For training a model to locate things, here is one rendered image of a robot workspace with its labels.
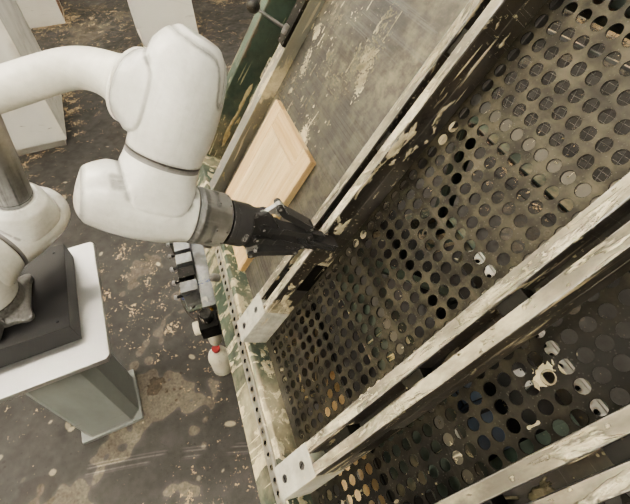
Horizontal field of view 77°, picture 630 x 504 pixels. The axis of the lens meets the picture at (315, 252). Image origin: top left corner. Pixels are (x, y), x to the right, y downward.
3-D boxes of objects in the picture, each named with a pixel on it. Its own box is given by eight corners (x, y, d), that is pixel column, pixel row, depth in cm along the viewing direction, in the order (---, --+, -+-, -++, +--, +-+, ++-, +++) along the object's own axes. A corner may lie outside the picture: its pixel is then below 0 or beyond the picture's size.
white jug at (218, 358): (211, 361, 193) (202, 341, 178) (231, 354, 195) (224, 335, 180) (215, 379, 187) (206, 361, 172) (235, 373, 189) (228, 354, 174)
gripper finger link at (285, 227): (253, 218, 69) (256, 212, 69) (305, 228, 76) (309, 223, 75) (258, 233, 67) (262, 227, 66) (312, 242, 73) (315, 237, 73)
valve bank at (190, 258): (174, 257, 162) (156, 215, 143) (209, 248, 165) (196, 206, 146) (191, 367, 131) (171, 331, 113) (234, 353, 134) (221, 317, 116)
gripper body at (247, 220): (217, 254, 65) (266, 262, 70) (239, 217, 60) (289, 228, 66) (210, 223, 69) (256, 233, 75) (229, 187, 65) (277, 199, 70)
